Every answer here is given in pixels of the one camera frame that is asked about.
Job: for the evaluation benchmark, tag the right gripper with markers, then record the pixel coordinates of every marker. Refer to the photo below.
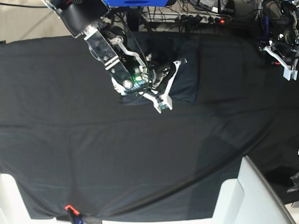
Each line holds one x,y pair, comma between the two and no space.
161,75

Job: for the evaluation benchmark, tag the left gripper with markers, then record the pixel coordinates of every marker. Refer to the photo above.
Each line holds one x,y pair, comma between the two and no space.
280,52

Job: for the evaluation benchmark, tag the dark grey T-shirt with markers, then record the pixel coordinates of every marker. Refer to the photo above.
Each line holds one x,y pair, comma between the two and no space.
167,47

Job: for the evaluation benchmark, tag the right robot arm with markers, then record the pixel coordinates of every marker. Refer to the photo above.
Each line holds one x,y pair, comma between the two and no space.
132,72

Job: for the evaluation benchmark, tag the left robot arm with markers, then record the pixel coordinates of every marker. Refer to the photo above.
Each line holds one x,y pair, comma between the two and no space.
281,32

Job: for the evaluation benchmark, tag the black power strip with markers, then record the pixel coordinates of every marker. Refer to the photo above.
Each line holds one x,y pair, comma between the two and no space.
205,19

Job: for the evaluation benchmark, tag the blue box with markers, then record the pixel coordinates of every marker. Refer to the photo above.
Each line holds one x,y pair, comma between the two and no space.
136,3

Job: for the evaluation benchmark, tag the black table cloth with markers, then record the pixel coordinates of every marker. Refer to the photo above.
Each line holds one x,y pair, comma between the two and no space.
66,139

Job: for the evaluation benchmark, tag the white bin right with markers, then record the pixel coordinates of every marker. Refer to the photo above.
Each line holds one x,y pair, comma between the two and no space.
249,199

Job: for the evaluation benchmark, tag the white bin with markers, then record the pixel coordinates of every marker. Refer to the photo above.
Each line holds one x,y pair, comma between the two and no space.
249,199
12,207

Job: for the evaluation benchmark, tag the white bin left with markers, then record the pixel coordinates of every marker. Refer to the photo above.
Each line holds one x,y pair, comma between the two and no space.
12,207

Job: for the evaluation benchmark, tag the white camera on left wrist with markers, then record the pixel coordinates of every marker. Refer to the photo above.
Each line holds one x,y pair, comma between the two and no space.
290,74

